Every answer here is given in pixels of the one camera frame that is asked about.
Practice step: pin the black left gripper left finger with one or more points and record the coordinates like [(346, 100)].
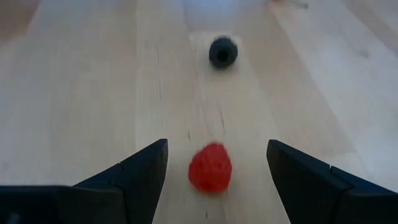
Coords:
[(130, 193)]

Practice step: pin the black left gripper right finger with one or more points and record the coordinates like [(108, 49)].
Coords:
[(311, 193)]

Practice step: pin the red raspberry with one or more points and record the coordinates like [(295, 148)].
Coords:
[(210, 168)]

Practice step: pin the blackberry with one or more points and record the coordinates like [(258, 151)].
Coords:
[(223, 53)]

